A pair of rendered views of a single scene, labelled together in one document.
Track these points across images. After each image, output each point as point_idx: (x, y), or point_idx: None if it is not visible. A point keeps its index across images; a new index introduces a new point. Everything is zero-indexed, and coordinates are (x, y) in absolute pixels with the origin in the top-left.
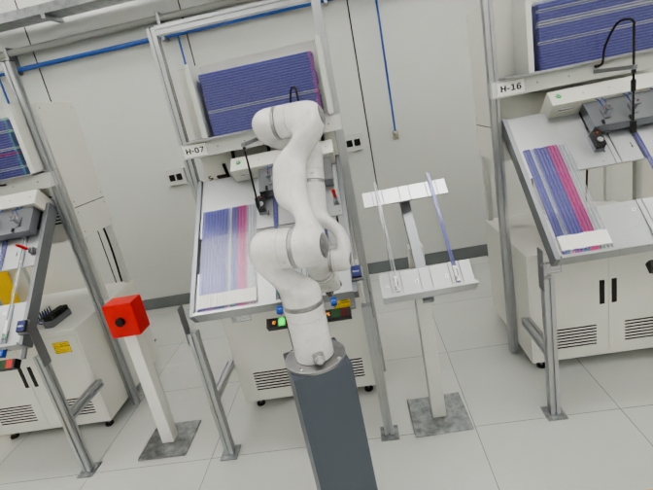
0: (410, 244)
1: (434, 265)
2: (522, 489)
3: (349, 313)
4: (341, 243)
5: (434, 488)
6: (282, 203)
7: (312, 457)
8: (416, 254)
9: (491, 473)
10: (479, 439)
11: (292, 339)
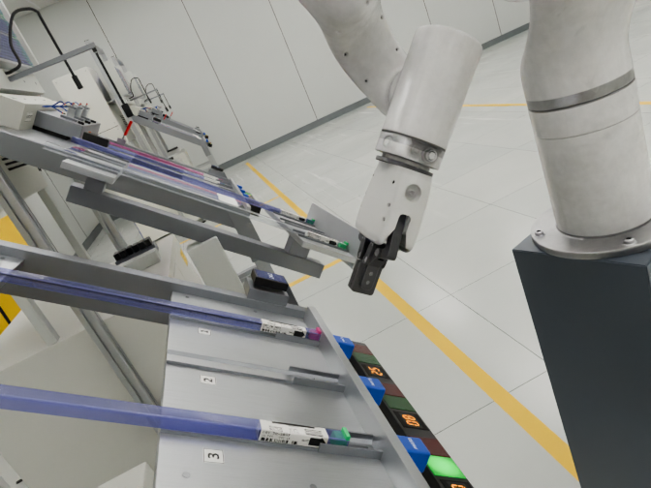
0: (210, 228)
1: (278, 217)
2: (463, 394)
3: (360, 344)
4: (403, 49)
5: (514, 472)
6: None
7: None
8: (232, 234)
9: (454, 425)
10: None
11: (646, 152)
